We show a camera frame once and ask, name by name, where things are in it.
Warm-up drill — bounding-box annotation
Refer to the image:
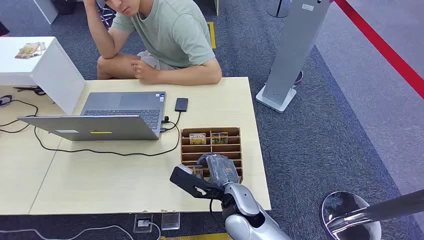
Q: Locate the person's left hand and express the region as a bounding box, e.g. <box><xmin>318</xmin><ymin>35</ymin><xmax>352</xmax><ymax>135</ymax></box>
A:
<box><xmin>130</xmin><ymin>59</ymin><xmax>161</xmax><ymax>84</ymax></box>

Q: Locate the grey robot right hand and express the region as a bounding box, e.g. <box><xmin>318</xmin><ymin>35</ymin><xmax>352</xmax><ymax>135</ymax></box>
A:
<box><xmin>197</xmin><ymin>152</ymin><xmax>240</xmax><ymax>186</ymax></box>

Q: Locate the wooden card holder rack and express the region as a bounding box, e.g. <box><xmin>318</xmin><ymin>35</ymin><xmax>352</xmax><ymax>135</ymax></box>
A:
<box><xmin>180</xmin><ymin>127</ymin><xmax>244</xmax><ymax>184</ymax></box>

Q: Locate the gold hotel key card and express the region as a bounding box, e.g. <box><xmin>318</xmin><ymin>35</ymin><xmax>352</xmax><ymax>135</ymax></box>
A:
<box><xmin>189</xmin><ymin>133</ymin><xmax>208</xmax><ymax>146</ymax></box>

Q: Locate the person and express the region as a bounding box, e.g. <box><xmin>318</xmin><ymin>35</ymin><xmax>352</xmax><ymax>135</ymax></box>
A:
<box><xmin>82</xmin><ymin>0</ymin><xmax>223</xmax><ymax>87</ymax></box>

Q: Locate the black external drive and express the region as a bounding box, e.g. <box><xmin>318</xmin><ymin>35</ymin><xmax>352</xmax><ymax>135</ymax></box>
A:
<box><xmin>174</xmin><ymin>97</ymin><xmax>189</xmax><ymax>113</ymax></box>

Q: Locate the grey laptop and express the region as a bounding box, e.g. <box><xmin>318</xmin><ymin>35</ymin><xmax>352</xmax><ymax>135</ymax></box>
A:
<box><xmin>17</xmin><ymin>91</ymin><xmax>167</xmax><ymax>142</ymax></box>

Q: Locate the gold floor strip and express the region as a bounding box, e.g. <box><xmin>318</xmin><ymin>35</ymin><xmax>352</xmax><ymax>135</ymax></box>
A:
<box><xmin>158</xmin><ymin>232</ymin><xmax>232</xmax><ymax>240</ymax></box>

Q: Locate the clear floor socket cover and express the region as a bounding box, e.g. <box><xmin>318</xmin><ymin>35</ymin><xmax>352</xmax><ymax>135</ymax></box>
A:
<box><xmin>160</xmin><ymin>211</ymin><xmax>181</xmax><ymax>231</ymax></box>

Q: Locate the yellow floor tape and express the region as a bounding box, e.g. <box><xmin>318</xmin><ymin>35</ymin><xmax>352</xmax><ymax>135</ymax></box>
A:
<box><xmin>206</xmin><ymin>21</ymin><xmax>217</xmax><ymax>50</ymax></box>

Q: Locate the floor power socket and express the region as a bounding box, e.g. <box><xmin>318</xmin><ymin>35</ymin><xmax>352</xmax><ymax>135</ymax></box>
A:
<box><xmin>133</xmin><ymin>213</ymin><xmax>155</xmax><ymax>234</ymax></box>

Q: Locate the white cabinet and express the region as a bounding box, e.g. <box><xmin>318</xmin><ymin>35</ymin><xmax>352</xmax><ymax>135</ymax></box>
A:
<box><xmin>0</xmin><ymin>36</ymin><xmax>86</xmax><ymax>116</ymax></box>

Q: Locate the white furniture panel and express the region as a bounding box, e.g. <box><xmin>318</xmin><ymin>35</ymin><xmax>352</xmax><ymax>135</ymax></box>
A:
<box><xmin>32</xmin><ymin>0</ymin><xmax>60</xmax><ymax>25</ymax></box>

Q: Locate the stack of key cards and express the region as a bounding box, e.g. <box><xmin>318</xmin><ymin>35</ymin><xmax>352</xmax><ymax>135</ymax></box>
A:
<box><xmin>14</xmin><ymin>42</ymin><xmax>47</xmax><ymax>60</ymax></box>

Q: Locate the grey kiosk stand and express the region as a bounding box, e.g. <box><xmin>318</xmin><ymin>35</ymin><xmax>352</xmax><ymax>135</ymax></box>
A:
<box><xmin>255</xmin><ymin>0</ymin><xmax>332</xmax><ymax>114</ymax></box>

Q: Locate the red floor tape line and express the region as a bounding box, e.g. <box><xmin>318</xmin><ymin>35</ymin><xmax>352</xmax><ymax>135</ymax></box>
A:
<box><xmin>333</xmin><ymin>0</ymin><xmax>424</xmax><ymax>100</ymax></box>

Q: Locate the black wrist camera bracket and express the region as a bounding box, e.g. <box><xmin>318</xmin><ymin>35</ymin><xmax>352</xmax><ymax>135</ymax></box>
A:
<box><xmin>169</xmin><ymin>164</ymin><xmax>229</xmax><ymax>202</ymax></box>

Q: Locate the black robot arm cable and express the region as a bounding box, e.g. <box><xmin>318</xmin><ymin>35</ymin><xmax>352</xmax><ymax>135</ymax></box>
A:
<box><xmin>208</xmin><ymin>198</ymin><xmax>227</xmax><ymax>232</ymax></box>

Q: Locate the short black drive cable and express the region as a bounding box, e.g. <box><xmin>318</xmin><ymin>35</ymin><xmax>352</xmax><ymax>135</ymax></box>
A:
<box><xmin>161</xmin><ymin>111</ymin><xmax>183</xmax><ymax>129</ymax></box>

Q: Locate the long black power cable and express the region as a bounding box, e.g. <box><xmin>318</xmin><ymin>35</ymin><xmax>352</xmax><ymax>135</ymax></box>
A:
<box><xmin>33</xmin><ymin>121</ymin><xmax>181</xmax><ymax>158</ymax></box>

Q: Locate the thin black desk cable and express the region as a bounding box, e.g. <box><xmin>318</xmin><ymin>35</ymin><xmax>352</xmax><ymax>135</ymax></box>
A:
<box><xmin>0</xmin><ymin>99</ymin><xmax>40</xmax><ymax>134</ymax></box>

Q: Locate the white floor cable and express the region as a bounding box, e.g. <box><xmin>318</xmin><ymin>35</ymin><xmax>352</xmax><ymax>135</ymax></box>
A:
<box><xmin>0</xmin><ymin>221</ymin><xmax>162</xmax><ymax>240</ymax></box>

